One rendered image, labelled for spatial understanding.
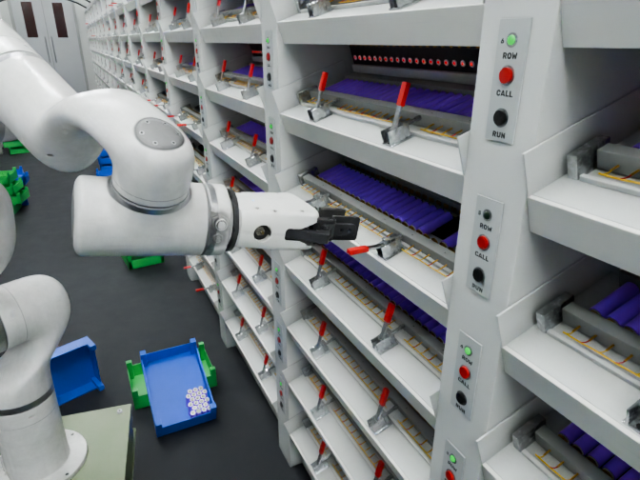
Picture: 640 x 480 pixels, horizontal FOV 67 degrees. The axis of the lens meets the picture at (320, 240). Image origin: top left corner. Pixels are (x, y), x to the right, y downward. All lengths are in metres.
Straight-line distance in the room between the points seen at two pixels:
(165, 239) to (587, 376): 0.47
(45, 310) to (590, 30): 0.97
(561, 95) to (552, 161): 0.07
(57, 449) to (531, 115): 1.09
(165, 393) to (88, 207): 1.42
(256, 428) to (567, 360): 1.32
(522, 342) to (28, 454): 0.97
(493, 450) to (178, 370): 1.39
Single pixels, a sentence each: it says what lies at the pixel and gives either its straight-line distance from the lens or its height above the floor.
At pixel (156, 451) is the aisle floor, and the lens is 1.78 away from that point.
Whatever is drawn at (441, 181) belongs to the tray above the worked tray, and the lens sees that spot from 0.66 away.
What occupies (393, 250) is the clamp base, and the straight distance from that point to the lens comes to 0.81.
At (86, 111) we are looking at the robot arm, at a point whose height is 1.16.
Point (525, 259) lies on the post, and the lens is 0.59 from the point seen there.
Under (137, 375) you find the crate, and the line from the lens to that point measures 2.10.
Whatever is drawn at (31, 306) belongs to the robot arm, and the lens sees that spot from 1.07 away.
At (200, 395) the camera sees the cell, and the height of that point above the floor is 0.08.
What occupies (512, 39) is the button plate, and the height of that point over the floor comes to 1.23.
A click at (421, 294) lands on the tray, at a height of 0.88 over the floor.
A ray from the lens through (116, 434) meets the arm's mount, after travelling 1.31.
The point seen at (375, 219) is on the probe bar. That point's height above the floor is 0.92.
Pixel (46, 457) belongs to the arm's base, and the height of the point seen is 0.43.
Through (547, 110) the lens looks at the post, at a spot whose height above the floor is 1.16.
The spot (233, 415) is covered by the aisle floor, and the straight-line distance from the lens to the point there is 1.84.
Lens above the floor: 1.22
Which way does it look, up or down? 22 degrees down
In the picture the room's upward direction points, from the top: straight up
